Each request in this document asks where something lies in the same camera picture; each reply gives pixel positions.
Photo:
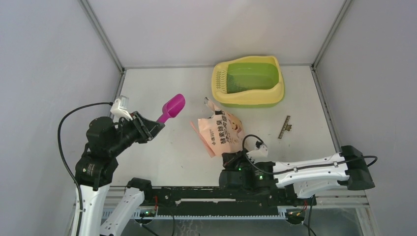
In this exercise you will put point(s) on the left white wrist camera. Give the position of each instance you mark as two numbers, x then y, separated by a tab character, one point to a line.
119	108

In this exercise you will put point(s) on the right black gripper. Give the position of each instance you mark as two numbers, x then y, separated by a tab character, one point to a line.
230	159

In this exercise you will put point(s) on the black sealing clip strip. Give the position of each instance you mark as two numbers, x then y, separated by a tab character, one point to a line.
286	127

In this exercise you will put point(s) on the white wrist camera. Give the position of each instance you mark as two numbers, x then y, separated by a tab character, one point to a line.
119	108
260	152

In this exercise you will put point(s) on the magenta plastic scoop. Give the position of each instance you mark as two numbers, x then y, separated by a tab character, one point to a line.
172	108

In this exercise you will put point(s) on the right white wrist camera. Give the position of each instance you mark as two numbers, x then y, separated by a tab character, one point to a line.
260	152

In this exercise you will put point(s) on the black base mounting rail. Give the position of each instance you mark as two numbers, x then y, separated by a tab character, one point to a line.
205	200

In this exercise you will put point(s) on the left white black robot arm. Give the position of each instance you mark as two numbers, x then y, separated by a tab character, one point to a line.
91	204

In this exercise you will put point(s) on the white slotted cable duct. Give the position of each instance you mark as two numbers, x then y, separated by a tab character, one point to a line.
278	213

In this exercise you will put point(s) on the pink cat litter bag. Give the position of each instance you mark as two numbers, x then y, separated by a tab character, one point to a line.
221	133

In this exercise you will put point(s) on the green cat litter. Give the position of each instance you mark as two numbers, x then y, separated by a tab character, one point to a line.
238	83

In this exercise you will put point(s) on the yellow green litter box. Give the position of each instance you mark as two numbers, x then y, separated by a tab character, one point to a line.
268	82

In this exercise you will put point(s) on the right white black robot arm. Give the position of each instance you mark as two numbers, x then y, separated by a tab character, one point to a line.
349	168

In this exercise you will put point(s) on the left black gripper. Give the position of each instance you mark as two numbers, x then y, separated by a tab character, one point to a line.
149	128

